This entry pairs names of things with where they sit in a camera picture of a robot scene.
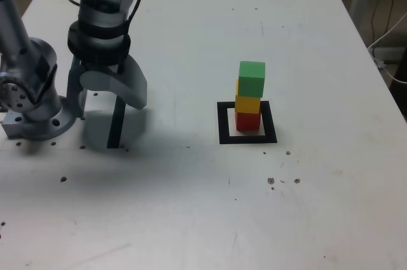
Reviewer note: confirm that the black tape strip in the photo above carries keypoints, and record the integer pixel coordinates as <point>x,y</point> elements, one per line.
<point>114,130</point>

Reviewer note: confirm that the black tape square outline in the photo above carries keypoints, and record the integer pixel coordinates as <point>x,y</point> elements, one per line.
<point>222,124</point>

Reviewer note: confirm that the yellow cube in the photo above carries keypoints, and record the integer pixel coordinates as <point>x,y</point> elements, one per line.
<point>247,105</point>

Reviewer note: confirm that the red cube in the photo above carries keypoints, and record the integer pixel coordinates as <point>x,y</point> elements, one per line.
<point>248,122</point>

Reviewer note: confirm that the green cube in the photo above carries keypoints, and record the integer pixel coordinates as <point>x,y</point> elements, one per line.
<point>252,79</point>

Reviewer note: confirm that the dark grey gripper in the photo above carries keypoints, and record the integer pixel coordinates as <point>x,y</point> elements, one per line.
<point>101,65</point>

